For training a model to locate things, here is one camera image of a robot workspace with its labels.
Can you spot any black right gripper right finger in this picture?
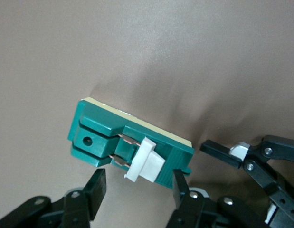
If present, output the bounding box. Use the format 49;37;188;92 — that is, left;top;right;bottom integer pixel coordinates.
164;169;272;228

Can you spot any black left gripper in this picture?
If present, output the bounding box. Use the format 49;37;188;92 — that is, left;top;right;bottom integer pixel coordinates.
265;204;294;228

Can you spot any green load switch white lever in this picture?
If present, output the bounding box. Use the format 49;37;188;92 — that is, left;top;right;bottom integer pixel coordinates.
67;96;195;190

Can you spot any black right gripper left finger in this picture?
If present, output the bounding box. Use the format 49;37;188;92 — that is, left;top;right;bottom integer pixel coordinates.
0;168;107;228

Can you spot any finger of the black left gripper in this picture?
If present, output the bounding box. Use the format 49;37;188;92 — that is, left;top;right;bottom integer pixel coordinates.
199;134;294;214

